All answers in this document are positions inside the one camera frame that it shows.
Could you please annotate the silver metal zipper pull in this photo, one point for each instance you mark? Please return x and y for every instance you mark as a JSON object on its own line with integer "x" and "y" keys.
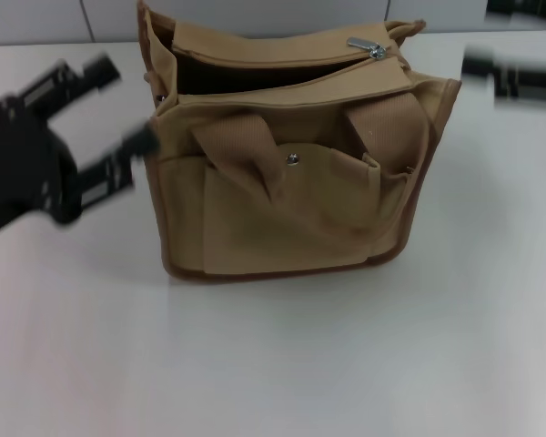
{"x": 368, "y": 45}

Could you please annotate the khaki canvas food bag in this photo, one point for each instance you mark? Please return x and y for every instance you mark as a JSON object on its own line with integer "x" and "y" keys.
{"x": 300, "y": 214}

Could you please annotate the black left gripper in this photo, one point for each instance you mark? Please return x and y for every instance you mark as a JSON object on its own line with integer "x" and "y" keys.
{"x": 23, "y": 168}

